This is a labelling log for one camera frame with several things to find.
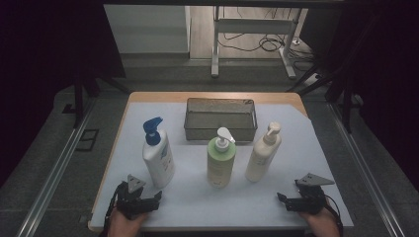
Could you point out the person's left hand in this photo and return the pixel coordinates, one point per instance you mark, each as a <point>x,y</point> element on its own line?
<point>123,225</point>

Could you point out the white bottle with blue pump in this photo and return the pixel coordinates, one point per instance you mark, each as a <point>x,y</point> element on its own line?
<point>158,159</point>

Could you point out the dark curtain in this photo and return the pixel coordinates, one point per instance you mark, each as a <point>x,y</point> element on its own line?
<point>39,65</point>
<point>388,82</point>

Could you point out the black metal stand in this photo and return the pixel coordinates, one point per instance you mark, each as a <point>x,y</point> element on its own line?
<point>346,98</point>
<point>79,98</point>

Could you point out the grey metal mesh basket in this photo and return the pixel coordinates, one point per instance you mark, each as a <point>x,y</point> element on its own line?
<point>220,125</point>

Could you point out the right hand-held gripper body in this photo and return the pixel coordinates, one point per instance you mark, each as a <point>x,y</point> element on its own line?
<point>309,197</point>

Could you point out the person's right hand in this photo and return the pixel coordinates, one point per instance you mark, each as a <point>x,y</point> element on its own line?
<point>321,222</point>

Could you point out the white metal desk frame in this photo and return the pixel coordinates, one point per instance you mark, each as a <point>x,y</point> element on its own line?
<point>253,25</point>

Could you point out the white cabinet panel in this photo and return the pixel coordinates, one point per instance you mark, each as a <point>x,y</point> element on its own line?
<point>148,29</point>

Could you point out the cream pump bottle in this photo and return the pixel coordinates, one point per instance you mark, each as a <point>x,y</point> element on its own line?
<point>262,158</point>

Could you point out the aluminium floor rail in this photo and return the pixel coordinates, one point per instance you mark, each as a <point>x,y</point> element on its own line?
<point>365,171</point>
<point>56,171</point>

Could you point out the green bottle with white pump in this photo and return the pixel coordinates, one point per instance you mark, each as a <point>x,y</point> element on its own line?
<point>220,164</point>

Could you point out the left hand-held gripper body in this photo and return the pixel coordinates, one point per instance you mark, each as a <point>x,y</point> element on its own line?
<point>131,202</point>

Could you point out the white power strip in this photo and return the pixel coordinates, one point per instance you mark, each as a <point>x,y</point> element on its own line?
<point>315,77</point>

